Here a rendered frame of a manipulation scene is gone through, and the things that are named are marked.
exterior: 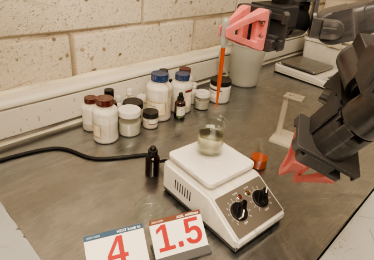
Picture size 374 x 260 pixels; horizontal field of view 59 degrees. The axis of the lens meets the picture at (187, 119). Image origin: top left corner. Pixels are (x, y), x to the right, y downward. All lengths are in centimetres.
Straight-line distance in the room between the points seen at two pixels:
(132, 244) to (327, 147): 32
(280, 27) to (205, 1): 62
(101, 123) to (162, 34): 40
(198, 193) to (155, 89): 38
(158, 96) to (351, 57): 53
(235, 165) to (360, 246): 25
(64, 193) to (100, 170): 9
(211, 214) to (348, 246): 24
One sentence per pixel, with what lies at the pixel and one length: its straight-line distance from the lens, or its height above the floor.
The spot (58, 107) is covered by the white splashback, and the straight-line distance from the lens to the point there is 87.
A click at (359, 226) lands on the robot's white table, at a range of 72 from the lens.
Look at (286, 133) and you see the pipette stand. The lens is 93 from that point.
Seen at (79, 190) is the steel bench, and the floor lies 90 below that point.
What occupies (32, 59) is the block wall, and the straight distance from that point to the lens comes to 86.
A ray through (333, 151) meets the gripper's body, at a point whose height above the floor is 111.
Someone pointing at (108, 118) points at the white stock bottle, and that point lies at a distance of 78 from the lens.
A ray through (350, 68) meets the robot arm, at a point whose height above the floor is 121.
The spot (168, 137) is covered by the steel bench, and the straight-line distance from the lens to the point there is 85.
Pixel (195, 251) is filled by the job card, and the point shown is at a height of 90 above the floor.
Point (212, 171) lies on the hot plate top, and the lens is 59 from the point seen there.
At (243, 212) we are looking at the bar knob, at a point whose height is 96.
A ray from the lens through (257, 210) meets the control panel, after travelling 60.
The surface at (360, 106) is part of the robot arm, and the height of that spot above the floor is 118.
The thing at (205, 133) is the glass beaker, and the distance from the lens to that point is 59.
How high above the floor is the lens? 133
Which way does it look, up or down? 27 degrees down
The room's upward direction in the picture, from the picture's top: 5 degrees clockwise
